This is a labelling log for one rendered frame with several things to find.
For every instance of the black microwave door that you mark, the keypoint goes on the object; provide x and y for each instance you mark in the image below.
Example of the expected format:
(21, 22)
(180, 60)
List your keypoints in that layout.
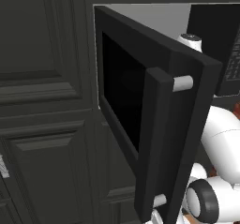
(125, 87)

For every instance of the black microwave oven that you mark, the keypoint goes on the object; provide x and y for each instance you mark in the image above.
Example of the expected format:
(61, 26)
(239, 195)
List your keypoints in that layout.
(218, 46)

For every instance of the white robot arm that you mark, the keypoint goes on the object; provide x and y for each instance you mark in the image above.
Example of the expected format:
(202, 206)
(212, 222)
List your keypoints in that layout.
(222, 140)

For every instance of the dark grey cupboard door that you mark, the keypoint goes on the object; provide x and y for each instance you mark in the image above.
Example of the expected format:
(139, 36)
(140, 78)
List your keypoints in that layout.
(50, 171)
(40, 43)

